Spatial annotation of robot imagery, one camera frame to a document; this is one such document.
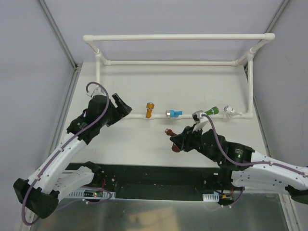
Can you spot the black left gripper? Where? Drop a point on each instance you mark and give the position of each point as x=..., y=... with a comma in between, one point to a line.
x=115, y=109

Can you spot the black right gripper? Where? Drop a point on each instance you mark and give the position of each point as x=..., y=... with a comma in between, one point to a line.
x=186, y=140

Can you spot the brown water faucet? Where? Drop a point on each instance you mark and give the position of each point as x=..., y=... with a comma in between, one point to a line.
x=170, y=133

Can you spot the white PVC pipe frame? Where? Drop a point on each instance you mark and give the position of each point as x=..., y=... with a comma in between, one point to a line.
x=249, y=55

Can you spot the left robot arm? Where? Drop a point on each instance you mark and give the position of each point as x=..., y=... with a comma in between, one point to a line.
x=42, y=191

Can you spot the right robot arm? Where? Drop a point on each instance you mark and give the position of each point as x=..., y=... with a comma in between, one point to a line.
x=242, y=166

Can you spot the orange water faucet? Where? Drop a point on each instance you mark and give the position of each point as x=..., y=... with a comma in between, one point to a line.
x=149, y=109

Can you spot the blue water faucet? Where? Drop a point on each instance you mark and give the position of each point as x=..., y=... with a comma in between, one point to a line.
x=173, y=113

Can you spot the green water faucet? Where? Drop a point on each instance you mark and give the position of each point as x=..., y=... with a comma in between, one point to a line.
x=212, y=111

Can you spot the white water faucet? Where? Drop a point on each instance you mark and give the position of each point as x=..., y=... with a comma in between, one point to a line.
x=230, y=112

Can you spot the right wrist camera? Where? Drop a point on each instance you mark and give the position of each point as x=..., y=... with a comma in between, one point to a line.
x=200, y=120

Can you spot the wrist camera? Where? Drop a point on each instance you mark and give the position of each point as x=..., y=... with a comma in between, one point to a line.
x=96, y=91
x=200, y=120

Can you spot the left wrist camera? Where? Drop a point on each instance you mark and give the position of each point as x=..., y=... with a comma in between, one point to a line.
x=96, y=91

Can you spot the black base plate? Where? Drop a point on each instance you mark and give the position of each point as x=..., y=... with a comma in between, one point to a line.
x=162, y=183

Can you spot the right white cable duct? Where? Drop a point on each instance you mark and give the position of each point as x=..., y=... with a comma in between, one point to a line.
x=211, y=197

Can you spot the white cable duct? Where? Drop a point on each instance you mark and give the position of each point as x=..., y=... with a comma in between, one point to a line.
x=211, y=197
x=90, y=194

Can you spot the left white cable duct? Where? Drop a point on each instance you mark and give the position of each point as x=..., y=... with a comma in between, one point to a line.
x=90, y=194

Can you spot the left aluminium frame post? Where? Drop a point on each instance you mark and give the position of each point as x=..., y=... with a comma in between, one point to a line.
x=57, y=33

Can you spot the aluminium frame post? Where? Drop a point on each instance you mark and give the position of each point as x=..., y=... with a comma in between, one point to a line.
x=277, y=15
x=57, y=33

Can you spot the right aluminium frame post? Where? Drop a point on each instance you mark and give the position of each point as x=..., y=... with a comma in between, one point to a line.
x=277, y=15

